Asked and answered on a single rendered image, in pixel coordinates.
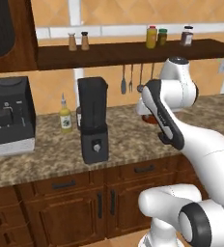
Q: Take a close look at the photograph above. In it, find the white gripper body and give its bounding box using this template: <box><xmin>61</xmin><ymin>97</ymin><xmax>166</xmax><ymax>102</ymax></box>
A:
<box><xmin>135</xmin><ymin>97</ymin><xmax>151</xmax><ymax>117</ymax></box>

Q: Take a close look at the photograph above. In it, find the black blender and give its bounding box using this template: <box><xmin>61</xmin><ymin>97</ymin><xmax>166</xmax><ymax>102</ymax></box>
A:
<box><xmin>76</xmin><ymin>76</ymin><xmax>110</xmax><ymax>165</ymax></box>

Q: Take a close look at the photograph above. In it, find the red-brown round object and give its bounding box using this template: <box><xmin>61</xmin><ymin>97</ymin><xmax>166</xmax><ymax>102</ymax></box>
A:
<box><xmin>141</xmin><ymin>114</ymin><xmax>159</xmax><ymax>125</ymax></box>

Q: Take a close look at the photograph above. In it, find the hanging grey ladle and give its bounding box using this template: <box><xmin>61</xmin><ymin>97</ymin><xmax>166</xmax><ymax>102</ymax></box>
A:
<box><xmin>136</xmin><ymin>63</ymin><xmax>146</xmax><ymax>94</ymax></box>

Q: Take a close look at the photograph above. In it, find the hanging grey fork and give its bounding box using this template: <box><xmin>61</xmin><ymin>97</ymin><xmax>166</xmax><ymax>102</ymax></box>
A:
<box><xmin>128</xmin><ymin>64</ymin><xmax>134</xmax><ymax>95</ymax></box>

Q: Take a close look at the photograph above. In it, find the hanging grey spatula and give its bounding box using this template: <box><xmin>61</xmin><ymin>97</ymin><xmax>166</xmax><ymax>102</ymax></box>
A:
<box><xmin>120</xmin><ymin>64</ymin><xmax>127</xmax><ymax>96</ymax></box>

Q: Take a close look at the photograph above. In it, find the dark wooden shelf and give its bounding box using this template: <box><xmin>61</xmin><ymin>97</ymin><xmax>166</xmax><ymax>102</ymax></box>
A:
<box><xmin>36</xmin><ymin>38</ymin><xmax>224</xmax><ymax>71</ymax></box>

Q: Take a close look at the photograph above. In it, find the brown wooden drawer front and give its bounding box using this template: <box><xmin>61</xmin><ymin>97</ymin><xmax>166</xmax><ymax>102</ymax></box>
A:
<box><xmin>118</xmin><ymin>156</ymin><xmax>177</xmax><ymax>181</ymax></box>
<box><xmin>32</xmin><ymin>171</ymin><xmax>92</xmax><ymax>198</ymax></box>

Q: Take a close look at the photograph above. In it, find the yellow bottle with red cap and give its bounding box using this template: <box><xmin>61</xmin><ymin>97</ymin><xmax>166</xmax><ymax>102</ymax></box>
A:
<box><xmin>145</xmin><ymin>25</ymin><xmax>158</xmax><ymax>50</ymax></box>

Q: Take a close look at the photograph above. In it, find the green-lidded jar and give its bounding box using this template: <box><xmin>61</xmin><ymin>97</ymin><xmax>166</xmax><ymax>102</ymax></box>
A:
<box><xmin>156</xmin><ymin>28</ymin><xmax>168</xmax><ymax>47</ymax></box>

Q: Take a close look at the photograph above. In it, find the yellow oil bottle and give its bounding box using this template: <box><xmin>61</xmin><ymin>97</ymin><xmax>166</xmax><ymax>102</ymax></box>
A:
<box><xmin>59</xmin><ymin>93</ymin><xmax>73</xmax><ymax>134</ymax></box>

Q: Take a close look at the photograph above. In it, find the dark brown jar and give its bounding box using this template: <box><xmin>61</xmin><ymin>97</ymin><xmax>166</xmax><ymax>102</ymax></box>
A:
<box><xmin>180</xmin><ymin>25</ymin><xmax>195</xmax><ymax>48</ymax></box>

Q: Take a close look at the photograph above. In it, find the black-topped shaker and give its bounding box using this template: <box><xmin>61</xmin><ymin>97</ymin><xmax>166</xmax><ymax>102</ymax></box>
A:
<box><xmin>80</xmin><ymin>31</ymin><xmax>91</xmax><ymax>52</ymax></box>

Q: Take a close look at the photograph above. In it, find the white-topped shaker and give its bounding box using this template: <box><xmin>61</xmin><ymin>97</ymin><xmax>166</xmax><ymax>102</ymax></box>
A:
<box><xmin>68</xmin><ymin>32</ymin><xmax>78</xmax><ymax>52</ymax></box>

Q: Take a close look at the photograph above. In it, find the brown wooden cupboard door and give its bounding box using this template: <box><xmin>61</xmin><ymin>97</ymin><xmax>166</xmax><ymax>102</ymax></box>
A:
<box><xmin>104</xmin><ymin>175</ymin><xmax>185</xmax><ymax>239</ymax></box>
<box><xmin>26</xmin><ymin>188</ymin><xmax>106</xmax><ymax>247</ymax></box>

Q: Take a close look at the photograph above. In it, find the black coffee machine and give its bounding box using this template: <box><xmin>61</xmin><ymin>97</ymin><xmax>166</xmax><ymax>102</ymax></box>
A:
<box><xmin>0</xmin><ymin>75</ymin><xmax>38</xmax><ymax>158</ymax></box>

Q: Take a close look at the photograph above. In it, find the brown wooden drawer stack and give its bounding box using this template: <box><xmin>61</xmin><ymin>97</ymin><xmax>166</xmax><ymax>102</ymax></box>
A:
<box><xmin>0</xmin><ymin>185</ymin><xmax>34</xmax><ymax>247</ymax></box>

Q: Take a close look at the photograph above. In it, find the black drawer handle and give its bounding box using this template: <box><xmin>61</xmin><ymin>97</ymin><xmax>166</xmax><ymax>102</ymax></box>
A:
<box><xmin>133</xmin><ymin>164</ymin><xmax>156</xmax><ymax>175</ymax></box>
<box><xmin>51</xmin><ymin>179</ymin><xmax>77</xmax><ymax>190</ymax></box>

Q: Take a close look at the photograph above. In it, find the black cupboard door handle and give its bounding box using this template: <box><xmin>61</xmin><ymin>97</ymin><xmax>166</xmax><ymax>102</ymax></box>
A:
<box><xmin>97</xmin><ymin>191</ymin><xmax>103</xmax><ymax>220</ymax></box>
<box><xmin>109</xmin><ymin>189</ymin><xmax>117</xmax><ymax>217</ymax></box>

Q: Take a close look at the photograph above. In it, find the brown wooden wall cupboard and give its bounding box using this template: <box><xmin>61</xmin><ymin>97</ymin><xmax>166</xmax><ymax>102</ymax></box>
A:
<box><xmin>0</xmin><ymin>0</ymin><xmax>40</xmax><ymax>74</ymax></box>

